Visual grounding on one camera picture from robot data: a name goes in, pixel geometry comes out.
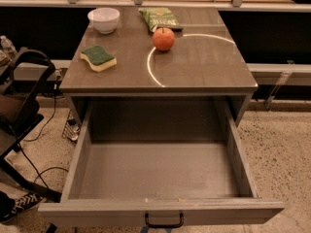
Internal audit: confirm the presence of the open grey top drawer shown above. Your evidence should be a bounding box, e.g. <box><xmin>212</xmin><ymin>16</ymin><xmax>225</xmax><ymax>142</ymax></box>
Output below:
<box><xmin>39</xmin><ymin>98</ymin><xmax>284</xmax><ymax>227</ymax></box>

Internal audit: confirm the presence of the grey wooden cabinet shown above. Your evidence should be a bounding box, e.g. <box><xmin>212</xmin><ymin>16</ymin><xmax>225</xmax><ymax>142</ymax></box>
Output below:
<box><xmin>60</xmin><ymin>6</ymin><xmax>258</xmax><ymax>122</ymax></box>

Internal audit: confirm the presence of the red apple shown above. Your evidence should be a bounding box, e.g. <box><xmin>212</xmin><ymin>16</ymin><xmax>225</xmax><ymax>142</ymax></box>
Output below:
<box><xmin>153</xmin><ymin>27</ymin><xmax>175</xmax><ymax>51</ymax></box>

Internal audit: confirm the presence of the green yellow sponge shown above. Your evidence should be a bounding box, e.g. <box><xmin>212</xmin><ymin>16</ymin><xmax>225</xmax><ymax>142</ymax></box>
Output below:
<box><xmin>80</xmin><ymin>46</ymin><xmax>117</xmax><ymax>72</ymax></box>

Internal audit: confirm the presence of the green chip bag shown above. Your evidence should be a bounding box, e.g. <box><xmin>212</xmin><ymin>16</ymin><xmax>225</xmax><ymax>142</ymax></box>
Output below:
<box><xmin>139</xmin><ymin>7</ymin><xmax>183</xmax><ymax>32</ymax></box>

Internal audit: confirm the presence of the white ceramic bowl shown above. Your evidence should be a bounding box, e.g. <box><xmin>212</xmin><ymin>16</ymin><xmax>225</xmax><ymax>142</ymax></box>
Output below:
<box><xmin>87</xmin><ymin>8</ymin><xmax>120</xmax><ymax>34</ymax></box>

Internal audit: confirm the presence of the black metal stand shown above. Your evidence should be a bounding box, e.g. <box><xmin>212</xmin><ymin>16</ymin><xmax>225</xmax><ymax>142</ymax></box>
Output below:
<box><xmin>0</xmin><ymin>48</ymin><xmax>61</xmax><ymax>202</ymax></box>

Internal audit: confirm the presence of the clear plastic bottle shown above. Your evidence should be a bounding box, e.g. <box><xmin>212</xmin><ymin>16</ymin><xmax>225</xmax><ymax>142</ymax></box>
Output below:
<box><xmin>0</xmin><ymin>35</ymin><xmax>17</xmax><ymax>59</ymax></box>

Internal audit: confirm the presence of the black white sneaker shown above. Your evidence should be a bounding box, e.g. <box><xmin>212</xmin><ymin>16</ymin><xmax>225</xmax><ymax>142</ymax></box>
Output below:
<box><xmin>0</xmin><ymin>191</ymin><xmax>43</xmax><ymax>223</ymax></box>

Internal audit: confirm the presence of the wire mesh basket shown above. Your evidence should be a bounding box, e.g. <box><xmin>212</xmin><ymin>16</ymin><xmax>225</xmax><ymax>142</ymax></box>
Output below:
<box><xmin>62</xmin><ymin>113</ymin><xmax>80</xmax><ymax>144</ymax></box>

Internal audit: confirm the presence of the black floor cable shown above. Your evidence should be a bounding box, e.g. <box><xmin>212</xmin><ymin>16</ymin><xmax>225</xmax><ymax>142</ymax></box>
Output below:
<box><xmin>13</xmin><ymin>78</ymin><xmax>70</xmax><ymax>192</ymax></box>

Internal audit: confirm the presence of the black drawer handle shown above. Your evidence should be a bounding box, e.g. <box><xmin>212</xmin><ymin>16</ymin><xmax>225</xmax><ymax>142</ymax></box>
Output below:
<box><xmin>145</xmin><ymin>213</ymin><xmax>184</xmax><ymax>228</ymax></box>

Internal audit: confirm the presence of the grey metal rail bracket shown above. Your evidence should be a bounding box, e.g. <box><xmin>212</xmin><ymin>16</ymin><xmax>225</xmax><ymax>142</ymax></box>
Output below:
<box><xmin>264</xmin><ymin>60</ymin><xmax>294</xmax><ymax>111</ymax></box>

